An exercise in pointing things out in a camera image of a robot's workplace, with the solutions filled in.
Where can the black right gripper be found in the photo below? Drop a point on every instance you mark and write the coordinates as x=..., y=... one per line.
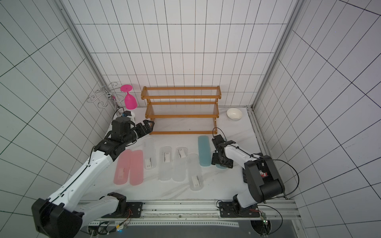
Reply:
x=222, y=157

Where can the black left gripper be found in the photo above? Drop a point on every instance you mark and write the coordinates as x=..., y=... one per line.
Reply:
x=149, y=129

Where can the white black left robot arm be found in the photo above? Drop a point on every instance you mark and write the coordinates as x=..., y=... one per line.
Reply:
x=59, y=216

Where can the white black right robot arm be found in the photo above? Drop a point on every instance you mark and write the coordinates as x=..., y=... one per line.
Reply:
x=259, y=172

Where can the orange wooden two-tier shelf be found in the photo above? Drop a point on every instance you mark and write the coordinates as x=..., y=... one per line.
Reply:
x=182, y=102

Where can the pink pencil case right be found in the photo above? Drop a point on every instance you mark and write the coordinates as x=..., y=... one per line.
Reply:
x=136, y=168

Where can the pink pencil case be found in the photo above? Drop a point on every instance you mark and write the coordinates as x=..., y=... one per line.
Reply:
x=123, y=167
x=136, y=168

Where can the pink pencil case left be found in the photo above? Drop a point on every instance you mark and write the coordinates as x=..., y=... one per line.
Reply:
x=123, y=167

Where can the magenta plastic goblet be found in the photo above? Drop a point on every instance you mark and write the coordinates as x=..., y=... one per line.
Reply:
x=130, y=100

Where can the white ceramic bowl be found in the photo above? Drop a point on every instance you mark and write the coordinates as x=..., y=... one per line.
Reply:
x=234, y=114

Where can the chrome glass holder stand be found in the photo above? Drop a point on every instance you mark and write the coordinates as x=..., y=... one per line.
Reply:
x=109, y=98

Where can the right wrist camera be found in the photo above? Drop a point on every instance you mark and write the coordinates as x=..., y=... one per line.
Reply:
x=217, y=140

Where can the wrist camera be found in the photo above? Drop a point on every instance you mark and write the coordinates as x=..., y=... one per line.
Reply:
x=129, y=114
x=217, y=140

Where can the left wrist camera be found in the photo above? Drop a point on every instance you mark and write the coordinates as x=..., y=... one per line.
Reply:
x=129, y=114

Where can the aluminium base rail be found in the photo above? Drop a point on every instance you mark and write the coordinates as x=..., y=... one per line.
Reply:
x=188, y=212

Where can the electronics board with wires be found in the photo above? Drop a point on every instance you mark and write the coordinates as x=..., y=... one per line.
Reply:
x=262, y=226

